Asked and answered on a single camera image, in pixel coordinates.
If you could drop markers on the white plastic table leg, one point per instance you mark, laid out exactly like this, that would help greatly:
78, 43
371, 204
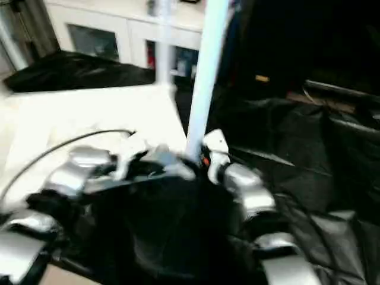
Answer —
163, 41
208, 71

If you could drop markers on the white plastic table top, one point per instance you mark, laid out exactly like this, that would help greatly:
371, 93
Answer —
77, 119

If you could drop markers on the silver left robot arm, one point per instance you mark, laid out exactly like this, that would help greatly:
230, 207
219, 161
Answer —
71, 175

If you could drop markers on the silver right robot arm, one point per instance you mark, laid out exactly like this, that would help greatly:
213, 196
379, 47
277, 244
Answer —
249, 193

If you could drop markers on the small yellow label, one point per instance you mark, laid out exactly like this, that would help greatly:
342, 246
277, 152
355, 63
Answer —
262, 78

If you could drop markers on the black plastic mat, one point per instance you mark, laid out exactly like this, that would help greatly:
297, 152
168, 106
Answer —
309, 160

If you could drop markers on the red bottle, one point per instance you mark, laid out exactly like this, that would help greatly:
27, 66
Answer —
151, 56

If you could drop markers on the white glass-door cabinet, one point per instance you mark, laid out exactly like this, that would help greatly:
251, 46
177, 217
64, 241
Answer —
101, 24

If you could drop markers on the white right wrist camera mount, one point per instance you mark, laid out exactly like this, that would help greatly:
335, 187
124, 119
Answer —
215, 145

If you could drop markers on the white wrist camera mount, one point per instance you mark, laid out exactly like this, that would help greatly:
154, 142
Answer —
215, 145
130, 154

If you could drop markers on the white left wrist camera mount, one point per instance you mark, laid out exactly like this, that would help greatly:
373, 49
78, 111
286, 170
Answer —
130, 154

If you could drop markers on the dark metal rail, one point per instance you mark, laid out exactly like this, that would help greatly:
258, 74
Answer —
341, 90

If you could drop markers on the white door frame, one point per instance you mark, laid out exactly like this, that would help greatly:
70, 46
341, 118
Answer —
12, 41

